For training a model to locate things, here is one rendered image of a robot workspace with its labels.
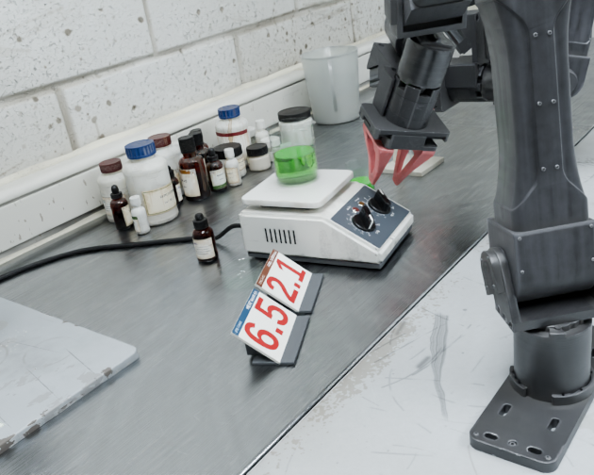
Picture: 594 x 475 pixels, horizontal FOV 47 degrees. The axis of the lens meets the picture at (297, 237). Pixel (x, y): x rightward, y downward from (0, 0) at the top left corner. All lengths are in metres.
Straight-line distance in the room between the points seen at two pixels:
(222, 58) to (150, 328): 0.78
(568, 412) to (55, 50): 0.95
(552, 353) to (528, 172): 0.15
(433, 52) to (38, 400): 0.56
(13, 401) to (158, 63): 0.78
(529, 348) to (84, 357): 0.46
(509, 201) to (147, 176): 0.66
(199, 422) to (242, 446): 0.06
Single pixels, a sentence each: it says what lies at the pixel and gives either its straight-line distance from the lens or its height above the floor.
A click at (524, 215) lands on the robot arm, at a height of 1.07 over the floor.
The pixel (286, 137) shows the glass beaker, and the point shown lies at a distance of 0.89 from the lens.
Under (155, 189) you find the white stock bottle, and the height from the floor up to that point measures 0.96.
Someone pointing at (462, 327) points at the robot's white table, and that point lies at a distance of 0.73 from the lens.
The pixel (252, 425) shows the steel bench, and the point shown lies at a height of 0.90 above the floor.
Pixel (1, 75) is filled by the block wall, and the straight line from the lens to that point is 1.17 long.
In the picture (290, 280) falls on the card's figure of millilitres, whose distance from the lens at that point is 0.82.
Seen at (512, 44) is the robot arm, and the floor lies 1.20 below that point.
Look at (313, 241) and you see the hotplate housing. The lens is 0.87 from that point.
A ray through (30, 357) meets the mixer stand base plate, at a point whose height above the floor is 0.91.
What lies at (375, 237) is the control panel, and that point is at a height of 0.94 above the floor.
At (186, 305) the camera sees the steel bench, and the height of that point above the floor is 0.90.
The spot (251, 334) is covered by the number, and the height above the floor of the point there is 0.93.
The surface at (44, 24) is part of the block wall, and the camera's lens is 1.22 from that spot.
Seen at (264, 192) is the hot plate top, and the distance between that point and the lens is 0.91.
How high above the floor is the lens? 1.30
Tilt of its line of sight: 24 degrees down
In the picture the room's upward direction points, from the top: 9 degrees counter-clockwise
